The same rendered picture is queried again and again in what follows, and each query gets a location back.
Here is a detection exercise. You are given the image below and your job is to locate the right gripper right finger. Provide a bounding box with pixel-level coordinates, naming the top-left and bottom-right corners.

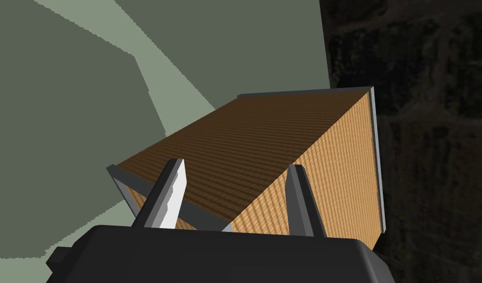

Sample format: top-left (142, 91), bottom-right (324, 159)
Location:
top-left (284, 164), bottom-right (328, 238)

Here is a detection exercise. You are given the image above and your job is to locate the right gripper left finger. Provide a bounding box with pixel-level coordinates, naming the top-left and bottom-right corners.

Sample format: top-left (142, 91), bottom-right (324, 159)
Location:
top-left (131, 158), bottom-right (186, 229)

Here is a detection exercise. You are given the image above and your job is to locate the brown wooden cabinet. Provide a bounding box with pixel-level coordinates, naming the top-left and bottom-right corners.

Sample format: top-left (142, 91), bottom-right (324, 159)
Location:
top-left (106, 86), bottom-right (387, 251)

